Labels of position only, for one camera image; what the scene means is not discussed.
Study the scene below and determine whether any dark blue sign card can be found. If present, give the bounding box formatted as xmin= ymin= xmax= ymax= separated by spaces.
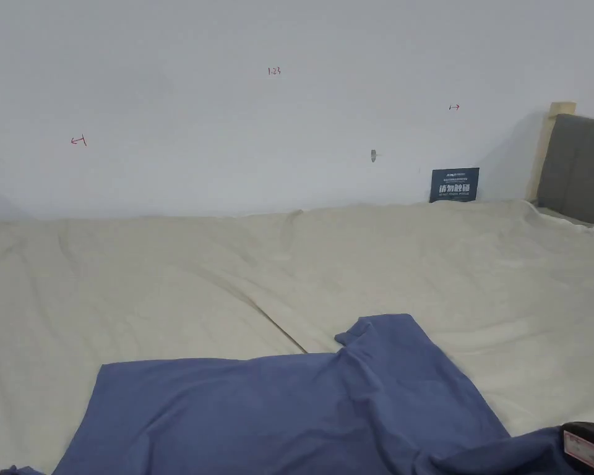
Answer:
xmin=429 ymin=168 xmax=480 ymax=203

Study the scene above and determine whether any grey padded headboard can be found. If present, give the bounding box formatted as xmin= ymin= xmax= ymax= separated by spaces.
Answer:
xmin=533 ymin=113 xmax=594 ymax=228

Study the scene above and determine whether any bed with beige sheet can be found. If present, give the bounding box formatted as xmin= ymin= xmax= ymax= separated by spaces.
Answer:
xmin=0 ymin=197 xmax=594 ymax=475

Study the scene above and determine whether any dark blue shirt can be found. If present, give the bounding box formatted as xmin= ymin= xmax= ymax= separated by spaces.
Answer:
xmin=0 ymin=313 xmax=581 ymax=475

